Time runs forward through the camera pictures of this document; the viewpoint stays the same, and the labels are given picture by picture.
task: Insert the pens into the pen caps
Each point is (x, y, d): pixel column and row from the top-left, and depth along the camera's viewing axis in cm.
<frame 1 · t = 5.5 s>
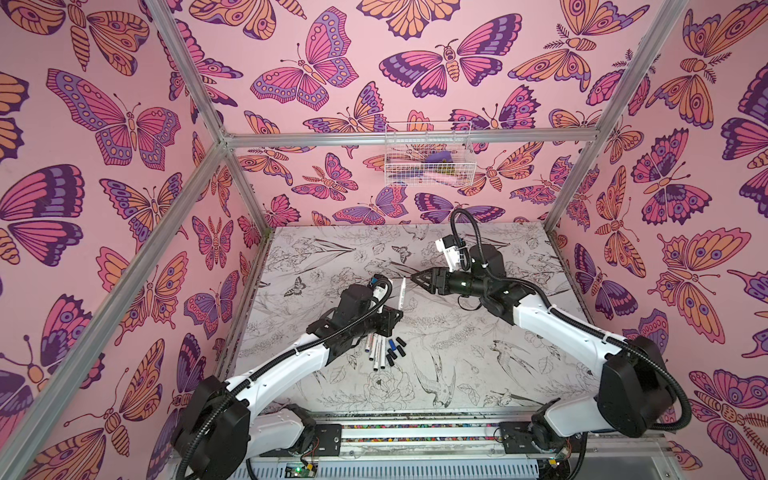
left hand: (403, 311, 79), fingers closed
right hand: (417, 273, 77), fingers open
white pen: (373, 346, 91), on the table
white pen 2: (377, 351, 89), on the table
white pen 3: (383, 351, 89), on the table
blue pen cap: (392, 345, 92), on the table
black pen cap upper: (401, 341, 92), on the table
black pen cap middle: (400, 350, 90), on the table
black pen cap lower: (390, 360, 88), on the table

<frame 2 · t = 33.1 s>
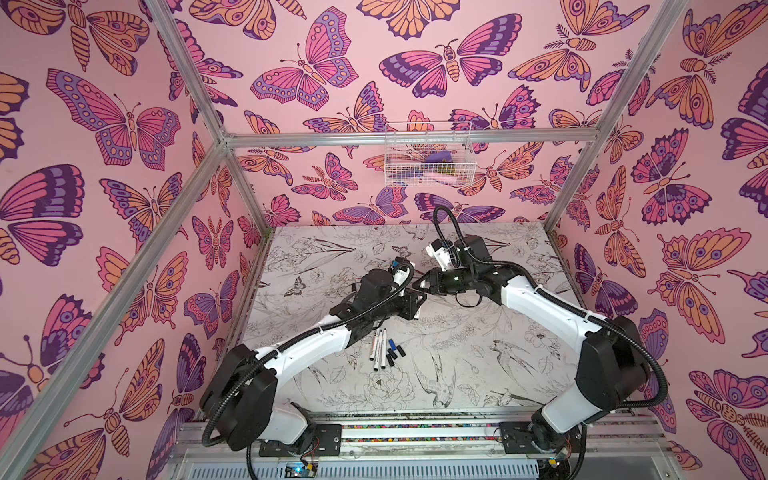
left hand: (428, 294, 78), fingers closed
right hand: (415, 282, 80), fingers closed
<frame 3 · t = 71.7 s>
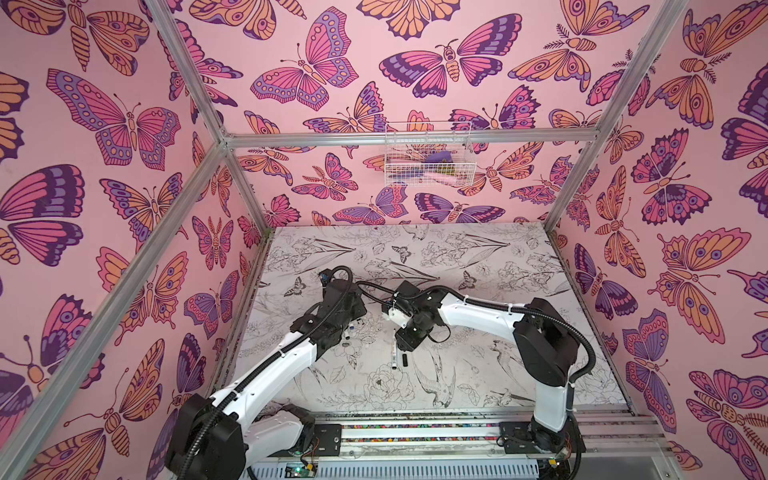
left hand: (360, 294, 83), fingers closed
right hand: (403, 339, 87), fingers open
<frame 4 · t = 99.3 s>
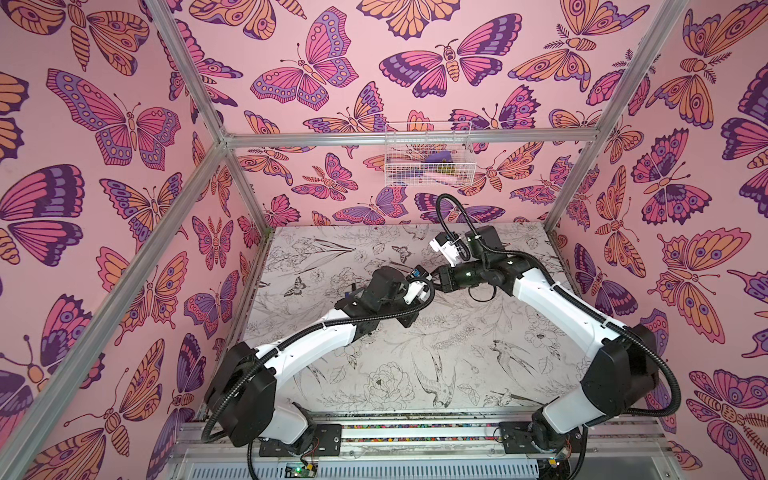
left hand: (426, 297, 79), fingers closed
right hand: (424, 281, 78), fingers closed
